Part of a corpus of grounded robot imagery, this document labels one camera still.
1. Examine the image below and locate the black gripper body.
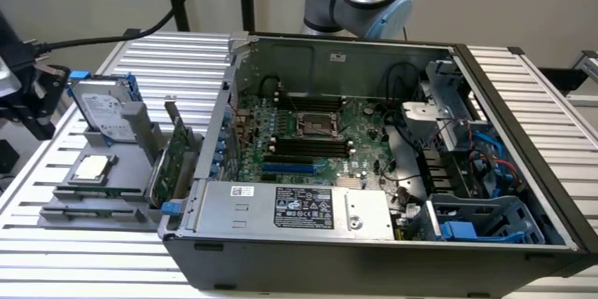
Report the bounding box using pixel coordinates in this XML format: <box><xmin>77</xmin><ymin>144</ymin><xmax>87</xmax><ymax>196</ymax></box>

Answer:
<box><xmin>0</xmin><ymin>9</ymin><xmax>49</xmax><ymax>122</ymax></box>

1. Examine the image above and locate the hard disk blue carrier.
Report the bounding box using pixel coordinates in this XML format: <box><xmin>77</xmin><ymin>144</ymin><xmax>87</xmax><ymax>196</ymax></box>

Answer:
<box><xmin>67</xmin><ymin>70</ymin><xmax>145</xmax><ymax>148</ymax></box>

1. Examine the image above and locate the black box on floor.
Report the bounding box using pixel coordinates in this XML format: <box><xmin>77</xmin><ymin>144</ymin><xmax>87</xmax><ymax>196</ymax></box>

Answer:
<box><xmin>0</xmin><ymin>139</ymin><xmax>21</xmax><ymax>174</ymax></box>

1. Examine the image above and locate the silver CPU chip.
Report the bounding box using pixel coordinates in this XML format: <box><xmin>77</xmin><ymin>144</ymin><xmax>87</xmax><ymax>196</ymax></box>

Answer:
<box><xmin>74</xmin><ymin>155</ymin><xmax>119</xmax><ymax>181</ymax></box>

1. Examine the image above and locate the grey parts rack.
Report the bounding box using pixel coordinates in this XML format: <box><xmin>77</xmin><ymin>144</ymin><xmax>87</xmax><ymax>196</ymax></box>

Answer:
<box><xmin>39</xmin><ymin>101</ymin><xmax>207</xmax><ymax>232</ymax></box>

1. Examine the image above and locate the green graphics card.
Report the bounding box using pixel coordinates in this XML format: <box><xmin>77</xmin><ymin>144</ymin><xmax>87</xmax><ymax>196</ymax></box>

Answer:
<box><xmin>143</xmin><ymin>94</ymin><xmax>197</xmax><ymax>209</ymax></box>

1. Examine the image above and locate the blue case latch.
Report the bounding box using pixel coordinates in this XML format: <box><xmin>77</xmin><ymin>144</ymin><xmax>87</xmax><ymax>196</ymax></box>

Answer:
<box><xmin>161</xmin><ymin>200</ymin><xmax>183</xmax><ymax>216</ymax></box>

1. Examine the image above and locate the black expansion slot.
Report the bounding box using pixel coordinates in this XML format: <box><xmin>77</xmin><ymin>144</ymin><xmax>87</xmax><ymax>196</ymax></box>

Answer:
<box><xmin>265</xmin><ymin>155</ymin><xmax>316</xmax><ymax>165</ymax></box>

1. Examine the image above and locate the blue expansion slot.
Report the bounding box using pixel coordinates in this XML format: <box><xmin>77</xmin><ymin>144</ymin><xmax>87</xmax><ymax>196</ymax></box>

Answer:
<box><xmin>261</xmin><ymin>164</ymin><xmax>317</xmax><ymax>174</ymax></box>

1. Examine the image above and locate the silver power supply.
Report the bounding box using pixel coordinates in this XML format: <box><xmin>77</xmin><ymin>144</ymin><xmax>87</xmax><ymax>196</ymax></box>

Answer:
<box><xmin>179</xmin><ymin>181</ymin><xmax>400</xmax><ymax>244</ymax></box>

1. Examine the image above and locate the CPU socket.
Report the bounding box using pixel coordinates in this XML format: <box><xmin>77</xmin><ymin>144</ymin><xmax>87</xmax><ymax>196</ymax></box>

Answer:
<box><xmin>292</xmin><ymin>111</ymin><xmax>342</xmax><ymax>139</ymax></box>

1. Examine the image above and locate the green motherboard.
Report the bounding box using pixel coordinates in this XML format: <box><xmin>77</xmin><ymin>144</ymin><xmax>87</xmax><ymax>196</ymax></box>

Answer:
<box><xmin>227</xmin><ymin>92</ymin><xmax>400</xmax><ymax>188</ymax></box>

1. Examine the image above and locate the open black PC case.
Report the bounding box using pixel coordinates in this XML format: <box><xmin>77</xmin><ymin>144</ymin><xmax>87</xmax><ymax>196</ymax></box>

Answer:
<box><xmin>158</xmin><ymin>31</ymin><xmax>598</xmax><ymax>291</ymax></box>

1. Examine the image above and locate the metal disk bay cage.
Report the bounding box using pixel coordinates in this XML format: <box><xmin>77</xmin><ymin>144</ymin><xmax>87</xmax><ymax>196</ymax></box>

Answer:
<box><xmin>401</xmin><ymin>60</ymin><xmax>493</xmax><ymax>151</ymax></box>

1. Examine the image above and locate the blue plastic disk bay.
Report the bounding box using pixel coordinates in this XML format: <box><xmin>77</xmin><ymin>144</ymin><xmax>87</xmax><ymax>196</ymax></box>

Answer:
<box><xmin>426</xmin><ymin>193</ymin><xmax>548</xmax><ymax>245</ymax></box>

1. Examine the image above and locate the thick black cable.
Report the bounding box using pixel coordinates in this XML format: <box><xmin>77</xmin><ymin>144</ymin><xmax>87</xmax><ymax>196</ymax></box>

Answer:
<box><xmin>33</xmin><ymin>0</ymin><xmax>211</xmax><ymax>55</ymax></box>

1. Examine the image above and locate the short black wire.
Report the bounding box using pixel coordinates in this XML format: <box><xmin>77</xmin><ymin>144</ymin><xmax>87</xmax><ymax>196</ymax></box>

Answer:
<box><xmin>261</xmin><ymin>75</ymin><xmax>282</xmax><ymax>96</ymax></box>

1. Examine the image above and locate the black looped wire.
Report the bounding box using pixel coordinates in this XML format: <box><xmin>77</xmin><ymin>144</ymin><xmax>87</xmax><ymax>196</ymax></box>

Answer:
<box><xmin>384</xmin><ymin>62</ymin><xmax>422</xmax><ymax>106</ymax></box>

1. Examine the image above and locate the blue data wire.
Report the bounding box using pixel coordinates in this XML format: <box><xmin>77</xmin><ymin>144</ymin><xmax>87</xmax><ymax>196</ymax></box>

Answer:
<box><xmin>469</xmin><ymin>130</ymin><xmax>525</xmax><ymax>197</ymax></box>

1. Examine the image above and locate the red wire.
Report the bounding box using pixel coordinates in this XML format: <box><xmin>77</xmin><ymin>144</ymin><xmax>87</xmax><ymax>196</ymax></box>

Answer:
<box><xmin>485</xmin><ymin>157</ymin><xmax>521</xmax><ymax>190</ymax></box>

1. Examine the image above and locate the black bracket beside table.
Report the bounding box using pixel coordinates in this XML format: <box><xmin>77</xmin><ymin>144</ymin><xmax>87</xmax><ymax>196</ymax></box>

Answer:
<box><xmin>536</xmin><ymin>67</ymin><xmax>586</xmax><ymax>92</ymax></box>

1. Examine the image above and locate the aluminium profile frame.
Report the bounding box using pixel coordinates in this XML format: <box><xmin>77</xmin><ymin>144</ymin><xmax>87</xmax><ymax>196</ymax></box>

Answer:
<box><xmin>565</xmin><ymin>50</ymin><xmax>598</xmax><ymax>104</ymax></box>

